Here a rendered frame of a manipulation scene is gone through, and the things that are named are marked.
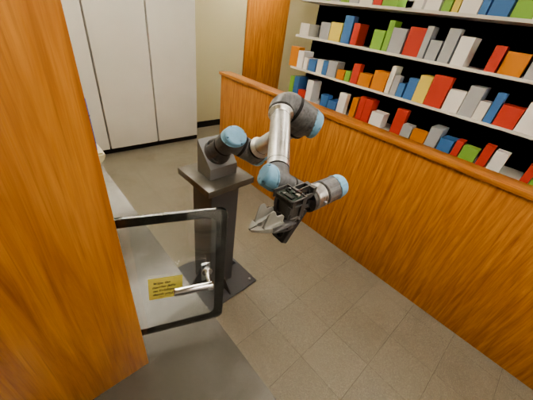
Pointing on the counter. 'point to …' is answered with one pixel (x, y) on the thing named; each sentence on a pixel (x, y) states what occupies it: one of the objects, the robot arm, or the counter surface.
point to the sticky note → (163, 286)
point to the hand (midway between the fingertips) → (253, 230)
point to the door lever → (197, 285)
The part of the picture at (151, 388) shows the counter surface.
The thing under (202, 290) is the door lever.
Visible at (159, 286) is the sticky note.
